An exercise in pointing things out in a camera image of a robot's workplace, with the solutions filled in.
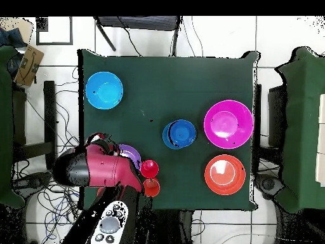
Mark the small light blue bowl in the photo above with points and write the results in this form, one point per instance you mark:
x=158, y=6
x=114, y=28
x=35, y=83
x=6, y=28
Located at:
x=166, y=139

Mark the small dark blue bowl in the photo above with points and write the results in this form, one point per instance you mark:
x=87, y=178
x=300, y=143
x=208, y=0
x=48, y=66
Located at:
x=181, y=132

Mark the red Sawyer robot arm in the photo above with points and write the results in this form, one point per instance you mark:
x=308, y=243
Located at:
x=111, y=170

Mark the purple bowl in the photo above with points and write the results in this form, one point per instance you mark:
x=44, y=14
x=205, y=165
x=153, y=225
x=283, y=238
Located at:
x=132, y=152

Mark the red cup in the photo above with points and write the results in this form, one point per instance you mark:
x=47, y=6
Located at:
x=149, y=168

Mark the dark green table cloth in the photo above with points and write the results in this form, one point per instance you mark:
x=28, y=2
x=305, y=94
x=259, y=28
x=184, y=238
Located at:
x=165, y=89

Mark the orange cup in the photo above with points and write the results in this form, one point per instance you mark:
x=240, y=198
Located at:
x=151, y=187

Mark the large pink bowl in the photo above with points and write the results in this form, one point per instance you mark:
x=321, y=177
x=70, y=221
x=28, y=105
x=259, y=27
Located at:
x=228, y=124

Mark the large light blue bowl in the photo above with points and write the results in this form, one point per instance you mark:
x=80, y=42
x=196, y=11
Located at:
x=104, y=90

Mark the large orange bowl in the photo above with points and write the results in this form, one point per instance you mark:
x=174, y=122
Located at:
x=225, y=174

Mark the black metal stand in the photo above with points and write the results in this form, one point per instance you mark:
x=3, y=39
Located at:
x=139, y=23

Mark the black box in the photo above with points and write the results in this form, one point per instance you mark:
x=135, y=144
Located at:
x=276, y=114

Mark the green cloth covered table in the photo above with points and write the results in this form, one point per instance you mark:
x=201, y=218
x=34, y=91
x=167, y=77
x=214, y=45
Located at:
x=5, y=127
x=302, y=127

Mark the brown cardboard box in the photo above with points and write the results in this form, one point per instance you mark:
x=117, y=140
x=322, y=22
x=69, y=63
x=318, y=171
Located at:
x=29, y=66

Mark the blue fabric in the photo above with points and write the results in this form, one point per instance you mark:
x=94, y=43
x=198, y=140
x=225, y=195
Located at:
x=10, y=38

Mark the black bench frame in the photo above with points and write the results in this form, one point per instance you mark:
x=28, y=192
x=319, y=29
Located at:
x=49, y=114

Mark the black square frame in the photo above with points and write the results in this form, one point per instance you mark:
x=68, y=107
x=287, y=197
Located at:
x=42, y=24

